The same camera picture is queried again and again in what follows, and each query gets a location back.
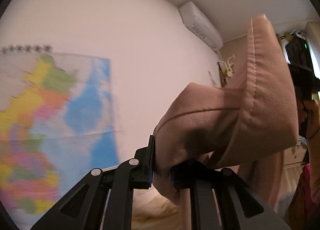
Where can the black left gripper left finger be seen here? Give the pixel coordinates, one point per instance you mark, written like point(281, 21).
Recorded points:
point(103, 198)

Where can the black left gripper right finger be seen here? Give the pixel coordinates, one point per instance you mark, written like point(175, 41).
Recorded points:
point(222, 200)

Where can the pink garment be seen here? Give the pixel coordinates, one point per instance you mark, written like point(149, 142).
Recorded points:
point(252, 119)

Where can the white drawer cabinet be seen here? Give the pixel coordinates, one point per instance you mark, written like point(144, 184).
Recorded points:
point(295, 154)

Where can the white coat hook rack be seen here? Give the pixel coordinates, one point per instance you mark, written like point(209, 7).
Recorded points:
point(226, 70)

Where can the person in dark cap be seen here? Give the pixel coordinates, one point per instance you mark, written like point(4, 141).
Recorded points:
point(306, 83)

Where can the white air conditioner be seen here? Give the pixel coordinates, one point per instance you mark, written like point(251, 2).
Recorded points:
point(195, 21)

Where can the colourful wall map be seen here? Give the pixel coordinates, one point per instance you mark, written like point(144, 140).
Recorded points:
point(56, 125)

